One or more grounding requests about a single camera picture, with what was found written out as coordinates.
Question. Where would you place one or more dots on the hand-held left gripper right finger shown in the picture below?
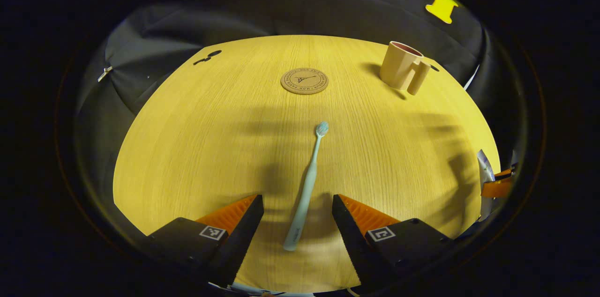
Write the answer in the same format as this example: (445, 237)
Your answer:
(351, 241)

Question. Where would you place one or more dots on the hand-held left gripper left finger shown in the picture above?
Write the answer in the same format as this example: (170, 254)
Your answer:
(243, 241)

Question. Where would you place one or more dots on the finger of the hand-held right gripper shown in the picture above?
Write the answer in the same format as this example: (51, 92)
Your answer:
(498, 189)

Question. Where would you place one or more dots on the white toothpaste tube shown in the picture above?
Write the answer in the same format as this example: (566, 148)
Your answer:
(485, 166)

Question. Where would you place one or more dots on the pale green toothbrush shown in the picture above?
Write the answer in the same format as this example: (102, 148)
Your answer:
(307, 189)

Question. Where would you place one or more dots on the beige cup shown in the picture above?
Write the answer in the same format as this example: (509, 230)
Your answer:
(396, 70)

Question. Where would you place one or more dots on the round cork coaster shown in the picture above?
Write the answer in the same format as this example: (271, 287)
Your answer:
(304, 81)

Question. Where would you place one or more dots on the wooden desktop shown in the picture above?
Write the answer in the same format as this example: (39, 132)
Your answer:
(197, 147)

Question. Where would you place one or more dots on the metal clip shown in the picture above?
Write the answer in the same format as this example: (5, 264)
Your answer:
(105, 74)

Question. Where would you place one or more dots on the black backdrop cloth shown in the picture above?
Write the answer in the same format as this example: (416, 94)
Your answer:
(281, 11)

